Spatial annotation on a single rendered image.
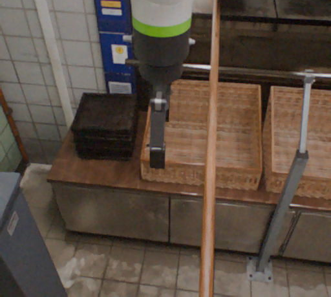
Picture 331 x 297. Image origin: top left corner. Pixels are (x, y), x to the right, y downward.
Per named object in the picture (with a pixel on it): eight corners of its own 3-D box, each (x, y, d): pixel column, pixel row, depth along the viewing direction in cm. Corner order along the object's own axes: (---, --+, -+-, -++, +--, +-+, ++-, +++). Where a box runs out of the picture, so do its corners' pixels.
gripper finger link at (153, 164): (165, 141, 68) (165, 144, 68) (165, 166, 73) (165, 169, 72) (149, 140, 68) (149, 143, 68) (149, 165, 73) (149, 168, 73)
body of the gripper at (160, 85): (141, 39, 66) (143, 82, 72) (136, 66, 60) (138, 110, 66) (183, 41, 66) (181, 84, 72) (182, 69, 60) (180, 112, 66)
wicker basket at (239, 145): (153, 115, 214) (152, 76, 195) (253, 123, 209) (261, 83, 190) (139, 182, 179) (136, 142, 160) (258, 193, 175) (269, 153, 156)
